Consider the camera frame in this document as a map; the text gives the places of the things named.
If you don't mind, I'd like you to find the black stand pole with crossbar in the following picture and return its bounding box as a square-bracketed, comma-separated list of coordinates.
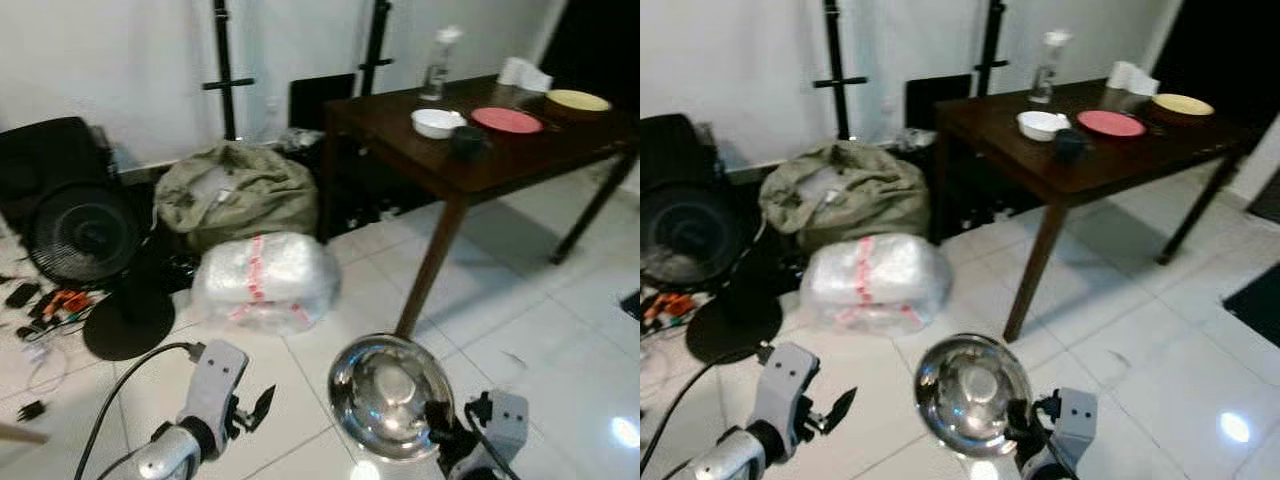
[203, 0, 256, 141]
[812, 0, 869, 141]

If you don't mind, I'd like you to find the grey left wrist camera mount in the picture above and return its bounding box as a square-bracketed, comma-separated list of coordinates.
[750, 343, 821, 441]
[180, 340, 249, 441]

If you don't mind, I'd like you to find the dark round cup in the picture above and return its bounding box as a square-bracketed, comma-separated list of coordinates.
[450, 126, 491, 163]
[1052, 128, 1091, 164]

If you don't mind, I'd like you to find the black floor mat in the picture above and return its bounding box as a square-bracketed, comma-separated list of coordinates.
[1222, 262, 1280, 321]

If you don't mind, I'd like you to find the white tissue pack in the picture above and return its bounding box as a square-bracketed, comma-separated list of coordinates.
[1106, 61, 1161, 97]
[497, 57, 554, 94]

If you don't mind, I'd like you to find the olive green cloth bag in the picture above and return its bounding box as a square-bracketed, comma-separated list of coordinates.
[758, 141, 931, 253]
[153, 141, 319, 254]

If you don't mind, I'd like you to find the black suitcase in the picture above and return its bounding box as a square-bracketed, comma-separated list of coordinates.
[640, 113, 717, 193]
[0, 117, 113, 236]

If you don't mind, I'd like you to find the shiny steel bowl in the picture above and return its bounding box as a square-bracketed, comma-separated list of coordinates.
[913, 333, 1034, 461]
[328, 333, 456, 463]

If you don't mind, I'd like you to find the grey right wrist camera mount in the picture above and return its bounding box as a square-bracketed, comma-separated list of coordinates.
[478, 390, 530, 471]
[1045, 388, 1098, 471]

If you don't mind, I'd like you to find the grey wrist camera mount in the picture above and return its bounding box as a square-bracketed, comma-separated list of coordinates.
[1045, 388, 1098, 471]
[478, 390, 530, 471]
[750, 343, 821, 441]
[180, 340, 249, 441]

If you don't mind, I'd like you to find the clear plastic water bottle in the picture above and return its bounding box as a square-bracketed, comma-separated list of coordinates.
[420, 26, 463, 103]
[1030, 30, 1071, 105]

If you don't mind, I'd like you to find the yellow plate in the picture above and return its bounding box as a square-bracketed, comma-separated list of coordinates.
[545, 89, 612, 114]
[1150, 93, 1216, 118]

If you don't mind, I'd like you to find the dark brown wooden table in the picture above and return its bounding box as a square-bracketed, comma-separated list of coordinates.
[322, 75, 641, 341]
[930, 78, 1263, 343]

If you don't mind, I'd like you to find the white bowl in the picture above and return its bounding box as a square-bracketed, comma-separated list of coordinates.
[1017, 110, 1071, 142]
[411, 108, 468, 140]

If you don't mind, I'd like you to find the bubble wrap package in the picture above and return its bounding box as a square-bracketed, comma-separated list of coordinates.
[190, 232, 342, 336]
[800, 233, 953, 338]

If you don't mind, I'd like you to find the pink plate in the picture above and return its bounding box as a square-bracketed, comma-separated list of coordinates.
[1077, 109, 1148, 138]
[470, 106, 545, 135]

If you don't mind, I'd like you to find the orange handled tool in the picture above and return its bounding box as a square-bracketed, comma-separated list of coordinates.
[40, 290, 97, 322]
[645, 292, 701, 327]

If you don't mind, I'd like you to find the black chair back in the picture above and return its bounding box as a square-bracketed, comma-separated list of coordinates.
[905, 75, 976, 131]
[288, 73, 358, 131]

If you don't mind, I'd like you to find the black floor fan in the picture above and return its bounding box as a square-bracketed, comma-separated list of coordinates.
[27, 180, 177, 362]
[640, 185, 787, 366]

